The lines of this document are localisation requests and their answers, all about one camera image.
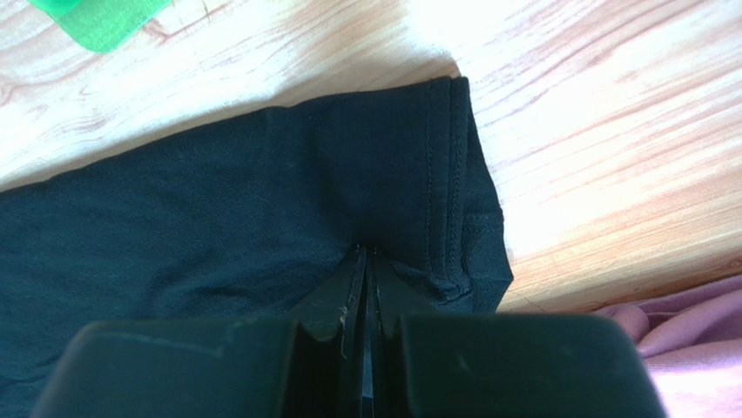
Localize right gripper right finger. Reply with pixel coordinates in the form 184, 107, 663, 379
368, 250, 664, 417

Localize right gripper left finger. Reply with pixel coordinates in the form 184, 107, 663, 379
32, 247, 367, 417

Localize black floral t shirt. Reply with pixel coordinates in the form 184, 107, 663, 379
1, 78, 513, 417

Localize folded pink t shirt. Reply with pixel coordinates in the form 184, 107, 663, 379
598, 276, 741, 417

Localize green cutting mat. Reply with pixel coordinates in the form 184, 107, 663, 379
29, 0, 172, 53

